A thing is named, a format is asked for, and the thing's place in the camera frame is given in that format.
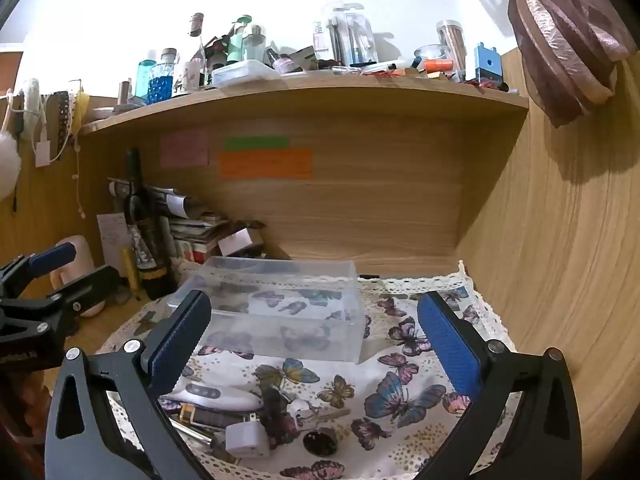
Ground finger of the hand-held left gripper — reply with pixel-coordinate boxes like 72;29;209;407
0;242;77;295
37;265;122;333

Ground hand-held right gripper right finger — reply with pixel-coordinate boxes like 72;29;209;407
416;291;583;480

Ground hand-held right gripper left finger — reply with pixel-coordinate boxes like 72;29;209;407
45;290;213;480

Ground pink rounded object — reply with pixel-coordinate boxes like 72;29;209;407
49;234;107;318

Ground yellow pencil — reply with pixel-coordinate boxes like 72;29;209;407
122;247;142;297

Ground white note paper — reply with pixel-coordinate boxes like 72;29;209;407
96;212;127;270

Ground butterfly print cloth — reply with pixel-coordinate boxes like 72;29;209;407
97;260;518;480

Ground white oval device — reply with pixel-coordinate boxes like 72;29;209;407
160;382;264;414

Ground dark wine bottle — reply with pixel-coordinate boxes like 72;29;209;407
121;148;177;302

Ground metal pen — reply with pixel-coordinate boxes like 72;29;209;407
170;416;222;447

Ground clear plastic storage box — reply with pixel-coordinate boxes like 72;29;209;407
167;256;373;364

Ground white fluffy pompom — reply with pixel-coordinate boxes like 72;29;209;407
0;129;22;202

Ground stack of books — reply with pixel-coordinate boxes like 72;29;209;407
148;186;267;267

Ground small white box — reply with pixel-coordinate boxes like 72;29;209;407
217;227;254;257

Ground white charger plug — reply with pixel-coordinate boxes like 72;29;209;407
224;420;272;462

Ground black hair clip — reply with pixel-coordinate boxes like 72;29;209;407
259;384;297;450

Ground black lace ribbon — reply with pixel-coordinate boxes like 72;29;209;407
54;90;71;162

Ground metal key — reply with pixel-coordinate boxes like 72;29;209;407
287;399;352;427

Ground black round disc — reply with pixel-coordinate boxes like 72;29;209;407
302;427;339;457

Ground pink sticky note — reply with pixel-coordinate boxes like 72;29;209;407
160;128;210;169

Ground orange sticky note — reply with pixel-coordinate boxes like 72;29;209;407
218;148;314;181

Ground teal plastic bottle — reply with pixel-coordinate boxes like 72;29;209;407
135;59;157;101

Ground blue glass bottle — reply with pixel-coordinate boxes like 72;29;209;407
148;48;177;106

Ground green sticky note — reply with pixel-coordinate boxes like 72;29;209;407
224;135;290;151

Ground clear lidded box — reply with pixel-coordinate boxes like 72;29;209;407
212;59;281;89

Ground tall dark-capped bottle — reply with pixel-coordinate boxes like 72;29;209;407
188;12;207;87

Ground wooden shelf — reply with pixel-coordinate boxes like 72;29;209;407
79;70;531;137

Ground green pump bottle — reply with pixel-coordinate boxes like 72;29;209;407
229;14;252;64

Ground blue plastic block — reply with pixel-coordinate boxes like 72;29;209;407
473;40;503;84

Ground clear toner bottle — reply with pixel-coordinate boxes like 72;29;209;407
242;24;267;63

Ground small glass bowl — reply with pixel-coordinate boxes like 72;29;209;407
413;44;451;64

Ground clear cotton swab jar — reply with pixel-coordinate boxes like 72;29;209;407
435;19;467;59

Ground packaged brush set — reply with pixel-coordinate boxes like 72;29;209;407
326;5;379;67

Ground brown strap watch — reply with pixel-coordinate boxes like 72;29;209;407
172;402;262;430

